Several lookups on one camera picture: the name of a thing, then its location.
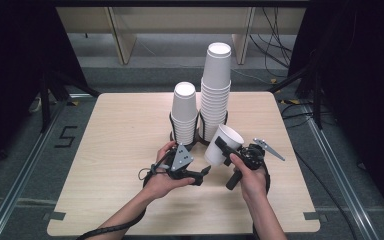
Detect black metal stand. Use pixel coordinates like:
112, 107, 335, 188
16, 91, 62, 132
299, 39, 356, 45
39, 69, 102, 134
267, 61, 325, 130

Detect white paper cup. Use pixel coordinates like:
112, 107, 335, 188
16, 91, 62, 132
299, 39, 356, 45
204, 123, 246, 168

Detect black double cup holder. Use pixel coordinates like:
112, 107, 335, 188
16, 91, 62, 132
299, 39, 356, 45
168, 110, 229, 150

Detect black tape strip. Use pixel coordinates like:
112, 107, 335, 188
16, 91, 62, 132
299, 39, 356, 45
303, 211, 328, 223
42, 211, 67, 222

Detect person's right hand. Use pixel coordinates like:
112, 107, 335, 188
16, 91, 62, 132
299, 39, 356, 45
229, 153, 271, 202

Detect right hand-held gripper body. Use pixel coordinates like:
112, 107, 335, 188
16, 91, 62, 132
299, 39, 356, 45
225, 137, 286, 192

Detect bundle of black cables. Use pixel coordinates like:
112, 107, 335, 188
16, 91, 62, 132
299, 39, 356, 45
248, 6, 295, 70

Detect tall stack of paper cups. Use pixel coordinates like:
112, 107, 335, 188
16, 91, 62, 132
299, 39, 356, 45
198, 41, 233, 143

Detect light wooden bench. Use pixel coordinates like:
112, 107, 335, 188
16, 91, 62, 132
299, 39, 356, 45
57, 6, 307, 66

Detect long black floor cable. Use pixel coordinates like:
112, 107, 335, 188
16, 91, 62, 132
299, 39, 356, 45
293, 150, 358, 240

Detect person's left hand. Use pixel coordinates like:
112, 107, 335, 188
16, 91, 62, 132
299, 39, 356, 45
142, 140, 197, 201

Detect dark curtain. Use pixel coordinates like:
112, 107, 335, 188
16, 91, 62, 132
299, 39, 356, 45
288, 0, 384, 231
0, 0, 89, 178

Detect white cord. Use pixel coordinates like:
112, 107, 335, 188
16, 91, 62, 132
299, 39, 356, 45
28, 95, 44, 114

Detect thin white floor cable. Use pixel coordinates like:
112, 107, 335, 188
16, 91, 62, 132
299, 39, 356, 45
231, 68, 272, 85

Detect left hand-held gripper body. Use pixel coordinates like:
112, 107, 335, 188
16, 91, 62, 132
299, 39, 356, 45
161, 143, 204, 186

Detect metal floor rail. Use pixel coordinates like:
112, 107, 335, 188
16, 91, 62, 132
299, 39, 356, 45
0, 99, 68, 240
300, 104, 381, 240

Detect short stack of paper cups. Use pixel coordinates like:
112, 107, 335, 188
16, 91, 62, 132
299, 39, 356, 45
170, 81, 200, 147

